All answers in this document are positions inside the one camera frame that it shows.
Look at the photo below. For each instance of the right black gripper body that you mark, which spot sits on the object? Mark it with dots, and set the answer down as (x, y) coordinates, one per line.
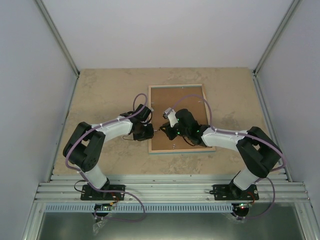
(184, 132)

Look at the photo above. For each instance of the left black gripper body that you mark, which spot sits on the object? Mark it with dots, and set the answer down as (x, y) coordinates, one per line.
(143, 134)

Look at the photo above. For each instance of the teal wooden picture frame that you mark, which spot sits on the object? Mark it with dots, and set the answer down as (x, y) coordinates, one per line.
(187, 100)

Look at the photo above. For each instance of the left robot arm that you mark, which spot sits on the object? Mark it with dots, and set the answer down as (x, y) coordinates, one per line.
(84, 147)

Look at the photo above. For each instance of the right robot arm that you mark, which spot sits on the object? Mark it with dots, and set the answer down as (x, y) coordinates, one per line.
(259, 153)

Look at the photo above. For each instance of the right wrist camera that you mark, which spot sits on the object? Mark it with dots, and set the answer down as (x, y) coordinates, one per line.
(170, 114)

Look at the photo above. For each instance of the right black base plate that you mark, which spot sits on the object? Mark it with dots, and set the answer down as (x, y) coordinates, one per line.
(228, 192)

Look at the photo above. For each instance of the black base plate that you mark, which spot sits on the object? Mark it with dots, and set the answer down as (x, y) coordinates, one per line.
(228, 192)
(89, 194)

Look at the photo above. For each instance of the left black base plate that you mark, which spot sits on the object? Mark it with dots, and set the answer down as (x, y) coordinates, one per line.
(89, 194)

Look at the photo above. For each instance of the aluminium rail base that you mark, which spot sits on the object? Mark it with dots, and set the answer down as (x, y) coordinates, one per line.
(173, 188)

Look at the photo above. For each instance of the slotted grey cable duct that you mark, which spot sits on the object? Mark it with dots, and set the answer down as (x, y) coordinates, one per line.
(137, 208)

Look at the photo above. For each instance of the left aluminium corner post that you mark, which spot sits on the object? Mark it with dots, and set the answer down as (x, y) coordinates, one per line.
(57, 36)

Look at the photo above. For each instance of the aluminium corner post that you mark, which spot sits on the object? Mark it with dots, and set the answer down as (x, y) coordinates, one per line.
(57, 36)
(294, 5)

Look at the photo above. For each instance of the right aluminium corner post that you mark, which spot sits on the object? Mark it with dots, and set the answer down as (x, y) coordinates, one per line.
(294, 5)

